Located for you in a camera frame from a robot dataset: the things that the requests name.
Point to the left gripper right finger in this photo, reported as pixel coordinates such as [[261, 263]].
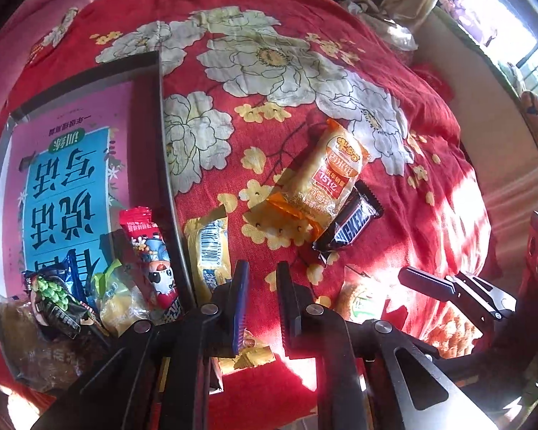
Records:
[[307, 327]]

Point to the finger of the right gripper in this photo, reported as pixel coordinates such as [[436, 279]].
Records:
[[492, 296], [481, 316]]

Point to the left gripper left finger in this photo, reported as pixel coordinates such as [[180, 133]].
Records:
[[231, 299]]

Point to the yellow wafer stick packet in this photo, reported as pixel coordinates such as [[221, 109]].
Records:
[[208, 249]]

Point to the red panda snack packet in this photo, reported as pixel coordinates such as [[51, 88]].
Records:
[[149, 246]]

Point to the yellow green snack packet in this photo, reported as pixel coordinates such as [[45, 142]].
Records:
[[118, 299]]

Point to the snickers bar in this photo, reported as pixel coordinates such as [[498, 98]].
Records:
[[361, 207]]

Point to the orange rice cracker packet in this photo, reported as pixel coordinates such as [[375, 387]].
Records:
[[324, 181]]

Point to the black green pea packet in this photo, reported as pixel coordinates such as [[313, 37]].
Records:
[[55, 307]]

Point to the clear meat floss cake packet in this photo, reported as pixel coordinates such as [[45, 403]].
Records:
[[46, 361]]

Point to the clear walnut pastry packet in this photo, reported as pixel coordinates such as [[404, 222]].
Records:
[[361, 297]]

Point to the blue oreo snack packet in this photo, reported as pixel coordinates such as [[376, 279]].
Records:
[[67, 270]]

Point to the red floral quilt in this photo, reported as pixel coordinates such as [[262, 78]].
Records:
[[248, 87]]

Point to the grey tray with pink book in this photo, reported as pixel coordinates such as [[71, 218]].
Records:
[[71, 159]]

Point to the red plastic bag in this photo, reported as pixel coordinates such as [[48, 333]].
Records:
[[434, 79]]

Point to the window with bars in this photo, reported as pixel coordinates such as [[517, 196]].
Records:
[[508, 42]]

